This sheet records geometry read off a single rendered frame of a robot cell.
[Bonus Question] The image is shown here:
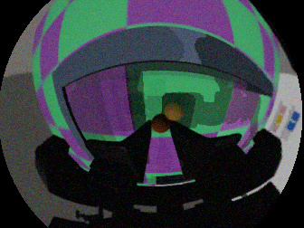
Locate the dark brown ball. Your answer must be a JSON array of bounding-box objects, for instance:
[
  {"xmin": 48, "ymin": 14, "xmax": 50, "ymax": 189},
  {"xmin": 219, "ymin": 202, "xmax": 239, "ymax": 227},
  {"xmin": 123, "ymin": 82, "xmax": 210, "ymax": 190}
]
[{"xmin": 152, "ymin": 114, "xmax": 170, "ymax": 133}]

